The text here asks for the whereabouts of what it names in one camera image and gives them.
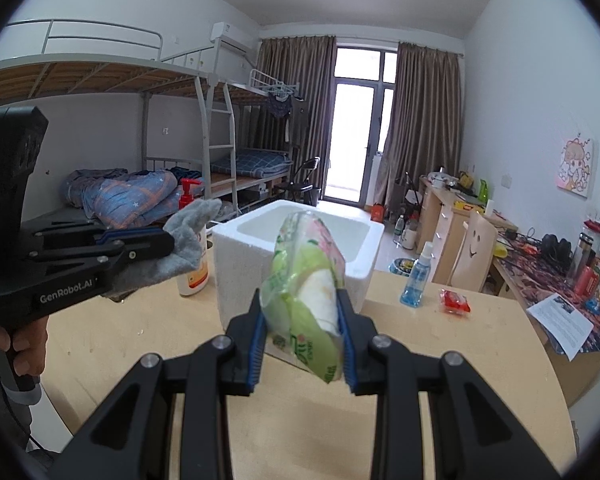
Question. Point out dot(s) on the folded blue blanket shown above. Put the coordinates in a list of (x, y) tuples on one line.
[(250, 162)]

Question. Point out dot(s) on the printed paper sheet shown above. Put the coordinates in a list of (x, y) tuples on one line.
[(562, 325)]

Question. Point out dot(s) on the red snack packet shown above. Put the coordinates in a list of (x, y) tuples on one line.
[(455, 302)]

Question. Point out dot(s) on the green tissue pack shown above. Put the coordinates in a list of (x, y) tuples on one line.
[(300, 280)]

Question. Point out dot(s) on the blue spray bottle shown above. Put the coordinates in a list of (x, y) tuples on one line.
[(417, 280)]

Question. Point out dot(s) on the person's left hand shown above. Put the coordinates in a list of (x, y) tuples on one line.
[(25, 347)]

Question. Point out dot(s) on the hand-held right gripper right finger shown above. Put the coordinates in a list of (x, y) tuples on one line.
[(345, 345)]

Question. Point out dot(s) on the white foam box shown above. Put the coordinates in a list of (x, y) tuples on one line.
[(240, 260)]

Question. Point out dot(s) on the glass balcony door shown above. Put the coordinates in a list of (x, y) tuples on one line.
[(355, 135)]

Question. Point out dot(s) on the metal bunk bed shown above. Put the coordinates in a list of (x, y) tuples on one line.
[(80, 72), (250, 92)]

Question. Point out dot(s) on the brown curtain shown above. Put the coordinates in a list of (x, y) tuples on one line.
[(300, 70), (425, 125)]

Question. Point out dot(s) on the dark hanging clothes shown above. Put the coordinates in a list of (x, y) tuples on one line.
[(279, 107)]

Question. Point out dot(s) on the wooden chair with smiley face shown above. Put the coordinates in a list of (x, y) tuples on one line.
[(472, 255)]

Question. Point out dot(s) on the black tripod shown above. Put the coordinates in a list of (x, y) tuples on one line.
[(414, 195)]

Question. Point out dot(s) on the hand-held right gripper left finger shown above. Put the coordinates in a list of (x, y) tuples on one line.
[(256, 340)]

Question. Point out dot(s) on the black folding chair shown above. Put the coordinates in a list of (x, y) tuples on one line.
[(300, 185)]

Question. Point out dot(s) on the bunk bed ladder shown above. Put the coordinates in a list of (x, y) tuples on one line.
[(220, 147)]

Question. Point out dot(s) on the bottle with red lid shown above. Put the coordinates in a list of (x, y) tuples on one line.
[(582, 252)]

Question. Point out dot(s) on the lotion bottle with red pump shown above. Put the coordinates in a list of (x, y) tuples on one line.
[(192, 280)]

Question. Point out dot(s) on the wall poster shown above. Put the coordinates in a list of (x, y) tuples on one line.
[(576, 166)]

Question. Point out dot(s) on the patterned bowl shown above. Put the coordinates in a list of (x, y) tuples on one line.
[(401, 266)]

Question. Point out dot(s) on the black headphones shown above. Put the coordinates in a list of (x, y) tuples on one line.
[(557, 249)]

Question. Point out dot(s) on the yellow bag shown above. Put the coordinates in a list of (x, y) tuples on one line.
[(466, 177)]

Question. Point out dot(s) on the orange container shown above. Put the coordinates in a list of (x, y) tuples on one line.
[(377, 212)]

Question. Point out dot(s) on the desk with patterned cloth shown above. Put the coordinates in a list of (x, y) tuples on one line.
[(535, 280)]

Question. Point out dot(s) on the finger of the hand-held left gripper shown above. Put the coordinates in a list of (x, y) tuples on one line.
[(130, 233), (150, 252)]

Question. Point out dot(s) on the white air conditioner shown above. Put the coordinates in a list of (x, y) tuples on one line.
[(232, 37)]

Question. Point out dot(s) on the wooden desk with drawers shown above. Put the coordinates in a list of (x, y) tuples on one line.
[(440, 215)]

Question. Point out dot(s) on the grey sock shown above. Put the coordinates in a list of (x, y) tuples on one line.
[(190, 240)]

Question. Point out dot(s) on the small yellow object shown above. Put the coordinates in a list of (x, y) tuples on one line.
[(501, 249)]

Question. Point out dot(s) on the blue plaid quilt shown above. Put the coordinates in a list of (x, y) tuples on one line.
[(125, 195)]

